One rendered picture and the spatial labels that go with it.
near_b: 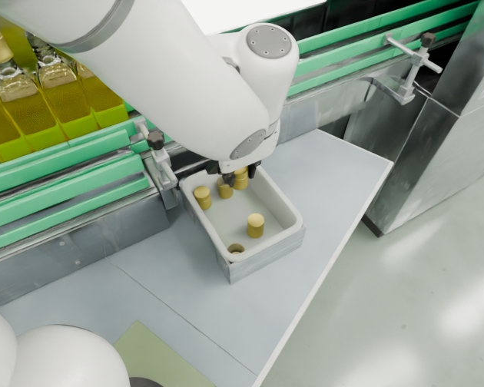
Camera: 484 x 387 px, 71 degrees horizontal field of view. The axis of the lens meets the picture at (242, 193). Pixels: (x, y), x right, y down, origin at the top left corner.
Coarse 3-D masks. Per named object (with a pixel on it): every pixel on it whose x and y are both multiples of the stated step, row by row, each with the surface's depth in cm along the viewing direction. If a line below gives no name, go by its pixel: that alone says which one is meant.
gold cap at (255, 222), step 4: (252, 216) 69; (256, 216) 69; (260, 216) 69; (248, 220) 69; (252, 220) 69; (256, 220) 69; (260, 220) 69; (248, 224) 69; (252, 224) 68; (256, 224) 68; (260, 224) 68; (248, 228) 70; (252, 228) 68; (256, 228) 68; (260, 228) 69; (248, 232) 71; (252, 232) 70; (256, 232) 69; (260, 232) 70; (252, 236) 71; (256, 236) 71
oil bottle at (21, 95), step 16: (0, 80) 51; (16, 80) 51; (32, 80) 53; (0, 96) 51; (16, 96) 52; (32, 96) 53; (16, 112) 54; (32, 112) 55; (48, 112) 56; (32, 128) 57; (48, 128) 58; (32, 144) 59; (48, 144) 60
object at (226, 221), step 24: (192, 192) 74; (216, 192) 78; (240, 192) 79; (264, 192) 74; (216, 216) 75; (240, 216) 75; (264, 216) 75; (288, 216) 69; (216, 240) 63; (240, 240) 71; (264, 240) 63
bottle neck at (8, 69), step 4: (8, 60) 50; (12, 60) 50; (0, 64) 49; (4, 64) 49; (8, 64) 50; (12, 64) 50; (16, 64) 51; (0, 68) 50; (4, 68) 50; (8, 68) 50; (12, 68) 50; (16, 68) 51; (0, 72) 50; (4, 72) 50; (8, 72) 50; (12, 72) 51; (16, 72) 51; (0, 76) 51; (4, 76) 51; (8, 76) 51; (12, 76) 51
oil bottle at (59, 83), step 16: (64, 64) 54; (48, 80) 53; (64, 80) 54; (48, 96) 55; (64, 96) 56; (80, 96) 57; (64, 112) 58; (80, 112) 59; (64, 128) 60; (80, 128) 61; (96, 128) 63
